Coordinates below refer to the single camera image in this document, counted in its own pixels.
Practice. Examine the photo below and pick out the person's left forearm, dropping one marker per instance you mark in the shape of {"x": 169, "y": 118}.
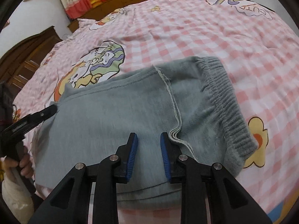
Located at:
{"x": 14, "y": 198}

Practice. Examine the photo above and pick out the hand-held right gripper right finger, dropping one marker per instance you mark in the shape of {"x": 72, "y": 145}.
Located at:
{"x": 164, "y": 156}

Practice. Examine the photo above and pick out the pink checked cartoon blanket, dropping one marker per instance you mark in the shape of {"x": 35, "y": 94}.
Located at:
{"x": 186, "y": 35}

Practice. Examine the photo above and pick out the yellow object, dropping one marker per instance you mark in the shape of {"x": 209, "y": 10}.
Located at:
{"x": 95, "y": 1}

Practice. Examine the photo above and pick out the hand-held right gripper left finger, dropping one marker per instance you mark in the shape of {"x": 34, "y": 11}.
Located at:
{"x": 132, "y": 154}

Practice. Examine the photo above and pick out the dark wooden wardrobe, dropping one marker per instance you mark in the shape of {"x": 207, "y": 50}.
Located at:
{"x": 18, "y": 56}

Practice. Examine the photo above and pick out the grey pants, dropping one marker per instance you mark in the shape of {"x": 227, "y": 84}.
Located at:
{"x": 105, "y": 121}

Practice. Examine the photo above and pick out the wooden headboard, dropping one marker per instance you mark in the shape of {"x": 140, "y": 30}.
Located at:
{"x": 130, "y": 1}

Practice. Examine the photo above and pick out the person's left hand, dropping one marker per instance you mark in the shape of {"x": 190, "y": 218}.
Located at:
{"x": 26, "y": 165}

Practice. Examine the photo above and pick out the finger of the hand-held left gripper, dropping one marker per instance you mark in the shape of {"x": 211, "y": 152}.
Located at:
{"x": 45, "y": 113}

